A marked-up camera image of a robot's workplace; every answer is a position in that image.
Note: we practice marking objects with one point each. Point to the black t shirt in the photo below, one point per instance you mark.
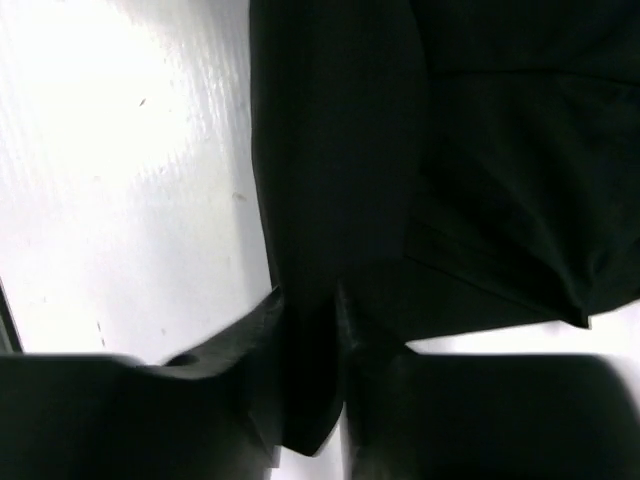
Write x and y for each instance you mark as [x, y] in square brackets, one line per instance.
[455, 166]

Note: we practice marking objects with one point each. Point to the aluminium table rail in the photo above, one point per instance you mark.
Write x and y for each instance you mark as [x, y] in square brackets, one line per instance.
[10, 339]

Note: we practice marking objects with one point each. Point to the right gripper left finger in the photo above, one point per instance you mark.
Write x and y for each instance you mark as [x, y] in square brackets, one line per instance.
[211, 412]

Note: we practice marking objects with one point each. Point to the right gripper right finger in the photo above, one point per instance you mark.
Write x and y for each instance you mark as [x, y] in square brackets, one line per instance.
[440, 416]

